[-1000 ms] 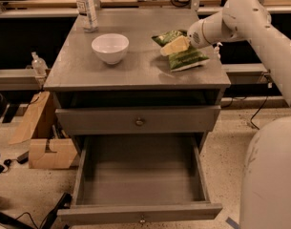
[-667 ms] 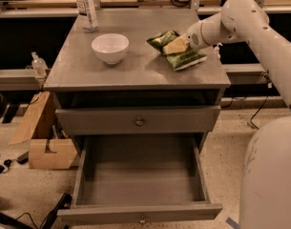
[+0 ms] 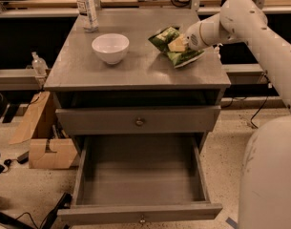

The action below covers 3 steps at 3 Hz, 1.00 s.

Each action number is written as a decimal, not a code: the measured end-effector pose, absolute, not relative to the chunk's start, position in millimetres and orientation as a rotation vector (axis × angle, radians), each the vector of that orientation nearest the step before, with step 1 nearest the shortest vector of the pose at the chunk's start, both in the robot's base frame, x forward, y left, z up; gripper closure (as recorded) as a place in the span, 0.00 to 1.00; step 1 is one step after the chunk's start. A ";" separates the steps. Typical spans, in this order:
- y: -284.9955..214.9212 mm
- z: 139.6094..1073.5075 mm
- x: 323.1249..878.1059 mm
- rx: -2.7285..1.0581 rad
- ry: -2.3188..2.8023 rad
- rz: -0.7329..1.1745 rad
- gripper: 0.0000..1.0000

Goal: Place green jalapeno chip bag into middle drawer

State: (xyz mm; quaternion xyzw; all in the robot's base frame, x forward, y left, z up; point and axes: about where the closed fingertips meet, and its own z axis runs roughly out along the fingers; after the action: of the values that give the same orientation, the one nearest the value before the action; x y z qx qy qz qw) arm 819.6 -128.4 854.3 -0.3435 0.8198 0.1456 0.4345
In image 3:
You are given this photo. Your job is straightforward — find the small black adapter left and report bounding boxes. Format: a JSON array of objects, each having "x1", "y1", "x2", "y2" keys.
[{"x1": 4, "y1": 152, "x2": 29, "y2": 167}]

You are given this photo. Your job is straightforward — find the grey upper drawer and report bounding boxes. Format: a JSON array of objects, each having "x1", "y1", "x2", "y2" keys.
[{"x1": 56, "y1": 106, "x2": 220, "y2": 135}]

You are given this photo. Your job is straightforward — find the open middle drawer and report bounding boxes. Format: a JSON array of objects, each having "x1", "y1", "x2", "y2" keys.
[{"x1": 58, "y1": 134, "x2": 222, "y2": 225}]

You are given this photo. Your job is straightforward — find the green jalapeno chip bag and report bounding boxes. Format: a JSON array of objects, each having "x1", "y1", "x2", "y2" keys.
[{"x1": 148, "y1": 26, "x2": 204, "y2": 68}]

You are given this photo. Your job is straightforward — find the white ceramic bowl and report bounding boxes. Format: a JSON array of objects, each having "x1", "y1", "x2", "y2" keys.
[{"x1": 92, "y1": 33, "x2": 130, "y2": 65}]

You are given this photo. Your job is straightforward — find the clear sanitizer bottle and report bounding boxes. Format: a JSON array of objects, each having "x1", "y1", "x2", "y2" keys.
[{"x1": 31, "y1": 52, "x2": 48, "y2": 76}]

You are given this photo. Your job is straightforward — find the small white pump bottle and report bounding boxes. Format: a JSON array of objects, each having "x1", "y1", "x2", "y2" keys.
[{"x1": 214, "y1": 43, "x2": 223, "y2": 60}]

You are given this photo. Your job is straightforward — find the grey drawer cabinet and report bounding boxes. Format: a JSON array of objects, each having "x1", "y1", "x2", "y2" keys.
[{"x1": 45, "y1": 9, "x2": 230, "y2": 145}]

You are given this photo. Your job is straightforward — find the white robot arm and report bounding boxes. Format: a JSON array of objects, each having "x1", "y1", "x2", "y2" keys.
[{"x1": 171, "y1": 0, "x2": 291, "y2": 229}]

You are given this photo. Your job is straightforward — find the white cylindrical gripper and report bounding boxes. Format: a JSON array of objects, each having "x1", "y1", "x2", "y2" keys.
[{"x1": 168, "y1": 20, "x2": 220, "y2": 52}]

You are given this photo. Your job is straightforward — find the cardboard box pieces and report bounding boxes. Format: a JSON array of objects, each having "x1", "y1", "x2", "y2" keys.
[{"x1": 9, "y1": 92, "x2": 79, "y2": 169}]

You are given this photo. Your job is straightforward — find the clear plastic water bottle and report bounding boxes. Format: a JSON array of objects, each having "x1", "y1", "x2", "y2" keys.
[{"x1": 76, "y1": 0, "x2": 98, "y2": 32}]

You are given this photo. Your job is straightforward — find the blue tape floor mark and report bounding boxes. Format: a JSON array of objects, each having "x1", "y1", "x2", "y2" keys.
[{"x1": 226, "y1": 218, "x2": 238, "y2": 229}]

